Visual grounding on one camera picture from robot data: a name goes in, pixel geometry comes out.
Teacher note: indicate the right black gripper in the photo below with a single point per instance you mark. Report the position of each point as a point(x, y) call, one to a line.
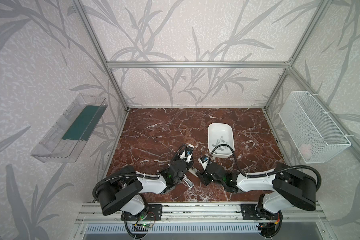
point(207, 173)

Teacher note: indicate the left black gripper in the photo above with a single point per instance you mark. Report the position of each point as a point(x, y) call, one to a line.
point(183, 167)

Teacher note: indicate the small white stapler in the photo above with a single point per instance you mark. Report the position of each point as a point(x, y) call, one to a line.
point(188, 182)

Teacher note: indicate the grey white large stapler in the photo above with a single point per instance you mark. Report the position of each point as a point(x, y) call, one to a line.
point(194, 171)

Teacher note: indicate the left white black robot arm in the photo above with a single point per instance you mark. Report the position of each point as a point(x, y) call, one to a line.
point(123, 190)

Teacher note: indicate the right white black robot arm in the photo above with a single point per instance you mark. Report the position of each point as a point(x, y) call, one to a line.
point(290, 186)

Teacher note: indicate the white plastic tray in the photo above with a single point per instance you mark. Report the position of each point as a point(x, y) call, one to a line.
point(219, 134)

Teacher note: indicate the green circuit board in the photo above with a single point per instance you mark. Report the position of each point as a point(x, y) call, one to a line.
point(143, 227)

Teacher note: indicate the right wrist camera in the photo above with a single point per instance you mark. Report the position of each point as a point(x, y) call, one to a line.
point(204, 161)

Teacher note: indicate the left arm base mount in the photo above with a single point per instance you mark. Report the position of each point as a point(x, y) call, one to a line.
point(153, 212)

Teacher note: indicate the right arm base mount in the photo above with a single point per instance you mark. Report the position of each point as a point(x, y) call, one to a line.
point(254, 212)

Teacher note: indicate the aluminium front rail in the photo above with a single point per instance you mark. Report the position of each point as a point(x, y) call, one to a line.
point(200, 212)

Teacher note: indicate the white wire mesh basket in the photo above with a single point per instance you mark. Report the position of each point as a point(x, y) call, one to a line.
point(314, 132)

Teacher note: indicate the clear wall shelf green mat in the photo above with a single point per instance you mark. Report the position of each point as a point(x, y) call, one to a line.
point(67, 138)

